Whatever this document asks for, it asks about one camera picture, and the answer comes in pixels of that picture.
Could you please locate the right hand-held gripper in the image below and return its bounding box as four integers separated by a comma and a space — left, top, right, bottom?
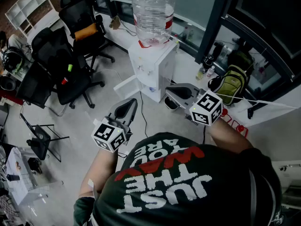
165, 83, 223, 127

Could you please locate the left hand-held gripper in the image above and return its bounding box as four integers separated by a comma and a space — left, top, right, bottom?
91, 98, 138, 153

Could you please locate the white water dispenser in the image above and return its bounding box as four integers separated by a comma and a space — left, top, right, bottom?
128, 40, 177, 103

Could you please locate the person's left forearm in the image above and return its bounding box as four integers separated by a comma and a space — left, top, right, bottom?
79, 147, 118, 199

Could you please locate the person's right forearm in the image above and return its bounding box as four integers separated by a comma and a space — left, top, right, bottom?
208, 118, 253, 154

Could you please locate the green and black backpack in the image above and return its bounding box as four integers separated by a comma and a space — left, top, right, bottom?
208, 64, 250, 106

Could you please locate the yellowish drink bottle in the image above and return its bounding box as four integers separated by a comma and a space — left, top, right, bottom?
195, 66, 206, 81

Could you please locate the small black bin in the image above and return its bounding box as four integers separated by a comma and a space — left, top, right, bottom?
164, 96, 180, 111

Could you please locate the clear jug with red trim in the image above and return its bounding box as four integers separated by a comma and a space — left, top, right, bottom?
221, 107, 249, 138

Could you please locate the black flask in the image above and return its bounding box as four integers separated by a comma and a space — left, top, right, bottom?
202, 55, 214, 70

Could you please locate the dark printed t-shirt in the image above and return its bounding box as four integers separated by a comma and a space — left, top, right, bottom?
72, 132, 283, 226

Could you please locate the black folding chair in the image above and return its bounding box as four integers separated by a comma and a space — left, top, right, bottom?
20, 113, 70, 162

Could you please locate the orange seat cushion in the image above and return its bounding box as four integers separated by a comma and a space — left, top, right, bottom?
74, 23, 98, 41

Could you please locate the brown crumpled bag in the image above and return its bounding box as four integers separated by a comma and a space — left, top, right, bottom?
109, 15, 122, 30

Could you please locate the black office chair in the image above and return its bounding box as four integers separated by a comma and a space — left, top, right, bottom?
58, 0, 116, 73
16, 27, 106, 110

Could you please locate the white side unit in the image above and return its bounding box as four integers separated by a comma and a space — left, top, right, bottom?
271, 160, 301, 211

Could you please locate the large clear water bottle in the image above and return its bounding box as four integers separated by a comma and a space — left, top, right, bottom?
131, 0, 176, 48

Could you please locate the grey metal table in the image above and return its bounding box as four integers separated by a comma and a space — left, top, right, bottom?
0, 146, 64, 207

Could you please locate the dark round container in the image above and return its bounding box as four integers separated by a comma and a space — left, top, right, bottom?
0, 76, 16, 91

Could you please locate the black helmet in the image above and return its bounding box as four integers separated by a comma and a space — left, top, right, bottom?
2, 47, 25, 74

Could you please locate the white open shelf unit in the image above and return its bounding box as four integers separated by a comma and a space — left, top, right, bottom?
5, 0, 61, 36

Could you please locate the black power cable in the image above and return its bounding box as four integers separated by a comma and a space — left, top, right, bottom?
139, 90, 149, 138

